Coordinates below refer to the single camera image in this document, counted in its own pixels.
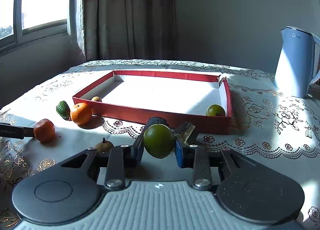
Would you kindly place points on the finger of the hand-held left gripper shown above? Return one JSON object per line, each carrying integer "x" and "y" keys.
{"x": 15, "y": 132}

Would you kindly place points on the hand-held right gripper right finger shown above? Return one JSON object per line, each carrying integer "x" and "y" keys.
{"x": 180, "y": 153}

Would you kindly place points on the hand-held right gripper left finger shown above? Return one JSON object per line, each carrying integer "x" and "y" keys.
{"x": 137, "y": 150}

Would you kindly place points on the green round fruit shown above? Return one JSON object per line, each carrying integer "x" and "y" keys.
{"x": 158, "y": 141}
{"x": 215, "y": 110}

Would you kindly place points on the small reddish tangerine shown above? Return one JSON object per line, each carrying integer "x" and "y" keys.
{"x": 44, "y": 130}

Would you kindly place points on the brown kiwi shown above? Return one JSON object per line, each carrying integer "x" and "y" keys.
{"x": 104, "y": 146}

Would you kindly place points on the red cardboard box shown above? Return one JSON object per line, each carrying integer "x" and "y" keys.
{"x": 205, "y": 123}

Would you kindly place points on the large orange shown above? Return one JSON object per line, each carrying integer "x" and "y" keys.
{"x": 80, "y": 113}

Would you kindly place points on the dark cylindrical block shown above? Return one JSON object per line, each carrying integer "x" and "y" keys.
{"x": 156, "y": 120}

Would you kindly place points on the green avocado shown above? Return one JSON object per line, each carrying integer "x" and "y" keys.
{"x": 62, "y": 109}

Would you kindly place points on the small brown fruit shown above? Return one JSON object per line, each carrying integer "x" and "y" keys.
{"x": 96, "y": 99}

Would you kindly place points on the patterned beige curtain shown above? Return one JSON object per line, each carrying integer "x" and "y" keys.
{"x": 125, "y": 14}

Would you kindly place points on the light blue electric kettle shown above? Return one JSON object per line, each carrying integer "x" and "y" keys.
{"x": 292, "y": 62}

